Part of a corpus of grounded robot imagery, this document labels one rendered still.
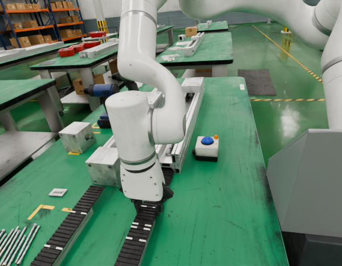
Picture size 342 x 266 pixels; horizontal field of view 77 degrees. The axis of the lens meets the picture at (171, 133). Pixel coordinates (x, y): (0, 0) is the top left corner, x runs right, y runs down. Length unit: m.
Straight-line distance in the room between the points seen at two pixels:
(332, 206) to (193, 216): 0.32
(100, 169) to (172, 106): 0.39
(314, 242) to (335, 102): 0.33
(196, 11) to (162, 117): 0.39
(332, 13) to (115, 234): 0.78
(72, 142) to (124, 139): 0.56
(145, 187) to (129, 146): 0.13
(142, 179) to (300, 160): 0.33
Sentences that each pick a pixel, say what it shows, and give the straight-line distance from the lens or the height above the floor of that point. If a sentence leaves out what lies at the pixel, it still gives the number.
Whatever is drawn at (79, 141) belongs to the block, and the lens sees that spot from 0.96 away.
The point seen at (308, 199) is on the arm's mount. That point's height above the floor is 0.89.
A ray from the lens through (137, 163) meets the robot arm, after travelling 0.46.
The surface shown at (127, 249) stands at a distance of 0.56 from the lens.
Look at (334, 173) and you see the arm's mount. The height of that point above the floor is 0.97.
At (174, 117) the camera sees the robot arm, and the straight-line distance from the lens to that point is 0.41.
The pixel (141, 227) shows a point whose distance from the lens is 0.58.
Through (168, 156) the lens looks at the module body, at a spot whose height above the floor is 0.82.
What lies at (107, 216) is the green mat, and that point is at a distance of 0.68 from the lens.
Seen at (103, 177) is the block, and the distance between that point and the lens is 0.75.
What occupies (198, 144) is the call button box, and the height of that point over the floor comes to 0.84.
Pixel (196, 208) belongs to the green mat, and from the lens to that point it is 0.65.
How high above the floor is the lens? 1.27
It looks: 30 degrees down
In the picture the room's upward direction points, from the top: 6 degrees counter-clockwise
